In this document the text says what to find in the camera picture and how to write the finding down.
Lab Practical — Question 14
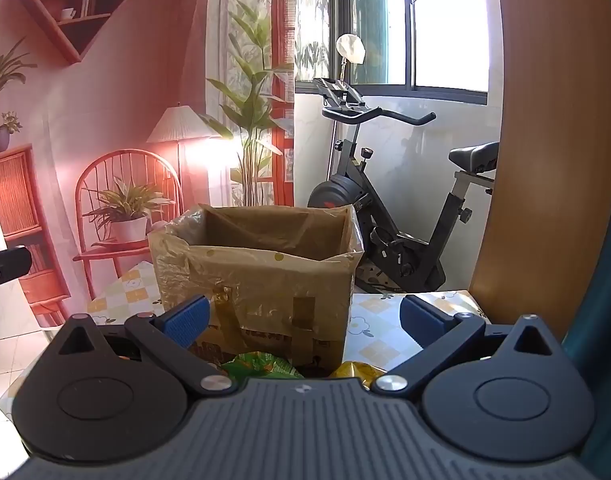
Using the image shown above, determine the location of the black exercise bike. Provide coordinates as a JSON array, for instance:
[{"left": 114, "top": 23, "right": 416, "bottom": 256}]
[{"left": 305, "top": 77, "right": 501, "bottom": 293}]

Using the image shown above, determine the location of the taped brown cardboard box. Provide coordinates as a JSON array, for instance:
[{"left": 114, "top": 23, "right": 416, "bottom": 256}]
[{"left": 148, "top": 203, "right": 366, "bottom": 380}]

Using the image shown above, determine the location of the green snack bag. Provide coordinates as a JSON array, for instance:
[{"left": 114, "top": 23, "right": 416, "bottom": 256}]
[{"left": 220, "top": 351, "right": 306, "bottom": 381}]

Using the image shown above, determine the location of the yellow snack bag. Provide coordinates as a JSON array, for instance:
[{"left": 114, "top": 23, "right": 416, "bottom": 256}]
[{"left": 329, "top": 360, "right": 387, "bottom": 390}]

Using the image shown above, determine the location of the checked floral tablecloth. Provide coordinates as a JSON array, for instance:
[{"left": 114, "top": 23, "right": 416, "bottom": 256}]
[{"left": 0, "top": 260, "right": 491, "bottom": 411}]

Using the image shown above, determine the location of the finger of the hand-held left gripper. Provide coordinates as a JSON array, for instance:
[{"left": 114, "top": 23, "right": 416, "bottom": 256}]
[{"left": 0, "top": 245, "right": 32, "bottom": 317}]

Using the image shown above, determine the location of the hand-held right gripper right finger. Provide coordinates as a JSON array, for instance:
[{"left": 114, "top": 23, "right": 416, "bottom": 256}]
[{"left": 373, "top": 294, "right": 562, "bottom": 397}]

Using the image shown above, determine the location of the brown wooden panel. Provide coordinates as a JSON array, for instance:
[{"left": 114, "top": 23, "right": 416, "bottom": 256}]
[{"left": 468, "top": 0, "right": 611, "bottom": 343}]

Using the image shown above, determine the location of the patterned floor mat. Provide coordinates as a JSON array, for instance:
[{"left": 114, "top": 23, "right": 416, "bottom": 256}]
[{"left": 354, "top": 262, "right": 412, "bottom": 295}]

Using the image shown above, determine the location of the sliding glass window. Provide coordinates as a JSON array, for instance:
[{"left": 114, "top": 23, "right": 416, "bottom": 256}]
[{"left": 294, "top": 0, "right": 491, "bottom": 107}]

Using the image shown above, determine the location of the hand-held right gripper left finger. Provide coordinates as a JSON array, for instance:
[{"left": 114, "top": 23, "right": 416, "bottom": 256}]
[{"left": 50, "top": 294, "right": 238, "bottom": 397}]

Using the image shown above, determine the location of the printed room wall poster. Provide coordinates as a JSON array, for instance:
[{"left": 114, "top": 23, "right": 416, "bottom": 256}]
[{"left": 0, "top": 0, "right": 298, "bottom": 330}]

